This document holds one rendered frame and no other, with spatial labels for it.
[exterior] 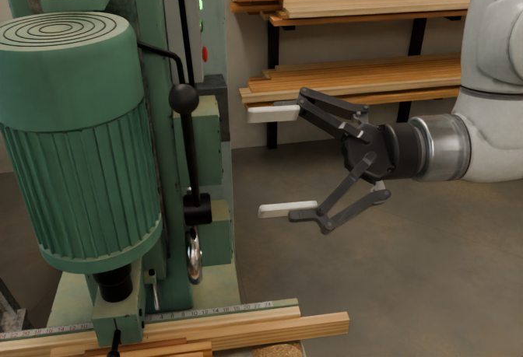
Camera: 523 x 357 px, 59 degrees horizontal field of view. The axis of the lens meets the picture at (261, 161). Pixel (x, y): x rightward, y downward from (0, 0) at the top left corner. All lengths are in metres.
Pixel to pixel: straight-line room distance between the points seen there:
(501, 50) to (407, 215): 2.24
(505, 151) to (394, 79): 2.29
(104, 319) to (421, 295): 1.77
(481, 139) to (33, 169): 0.55
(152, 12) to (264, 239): 1.89
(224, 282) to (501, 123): 0.77
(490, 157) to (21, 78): 0.55
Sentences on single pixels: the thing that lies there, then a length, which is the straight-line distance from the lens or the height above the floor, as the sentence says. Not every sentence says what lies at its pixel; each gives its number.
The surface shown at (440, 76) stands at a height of 0.62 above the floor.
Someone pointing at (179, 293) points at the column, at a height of 0.86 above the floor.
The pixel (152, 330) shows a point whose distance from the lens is 0.92.
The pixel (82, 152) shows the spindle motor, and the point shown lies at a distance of 0.57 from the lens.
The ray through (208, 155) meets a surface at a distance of 0.85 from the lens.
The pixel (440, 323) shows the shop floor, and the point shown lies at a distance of 2.26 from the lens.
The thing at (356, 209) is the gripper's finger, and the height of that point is 1.31.
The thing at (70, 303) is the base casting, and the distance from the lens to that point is 1.22.
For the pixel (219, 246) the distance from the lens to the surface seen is 0.96.
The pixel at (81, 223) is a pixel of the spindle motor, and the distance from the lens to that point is 0.63.
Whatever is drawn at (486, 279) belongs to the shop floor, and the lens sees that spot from 2.54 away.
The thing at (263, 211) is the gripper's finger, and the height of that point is 1.31.
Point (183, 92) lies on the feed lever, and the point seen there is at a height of 1.45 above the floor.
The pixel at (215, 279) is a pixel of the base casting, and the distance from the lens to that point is 1.19.
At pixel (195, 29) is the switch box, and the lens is 0.86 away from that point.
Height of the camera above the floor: 1.65
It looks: 32 degrees down
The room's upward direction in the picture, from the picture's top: straight up
